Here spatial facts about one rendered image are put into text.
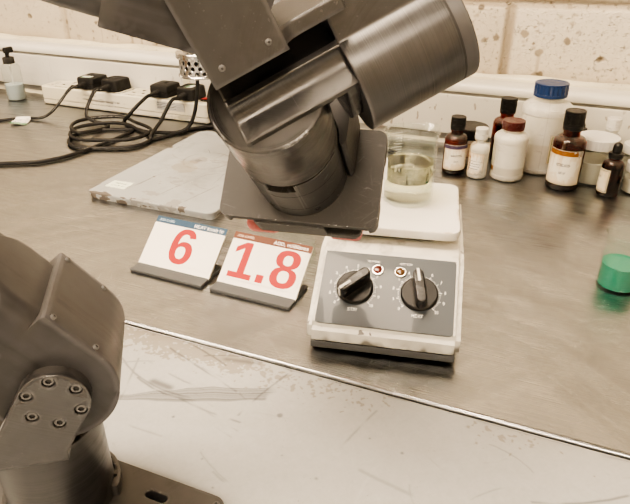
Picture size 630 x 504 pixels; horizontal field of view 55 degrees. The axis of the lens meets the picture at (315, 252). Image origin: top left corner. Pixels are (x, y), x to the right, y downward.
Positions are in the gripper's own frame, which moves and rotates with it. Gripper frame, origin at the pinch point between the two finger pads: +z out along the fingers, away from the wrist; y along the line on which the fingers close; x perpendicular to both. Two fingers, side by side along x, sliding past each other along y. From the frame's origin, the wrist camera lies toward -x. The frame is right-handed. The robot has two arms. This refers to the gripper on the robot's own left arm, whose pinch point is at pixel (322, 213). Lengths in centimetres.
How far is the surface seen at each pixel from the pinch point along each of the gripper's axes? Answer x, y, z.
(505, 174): -19.4, -18.5, 40.1
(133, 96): -35, 50, 55
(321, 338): 9.3, -0.2, 6.9
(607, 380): 9.6, -23.9, 8.7
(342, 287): 4.9, -1.6, 5.3
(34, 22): -53, 79, 60
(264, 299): 5.8, 6.8, 12.5
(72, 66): -43, 68, 60
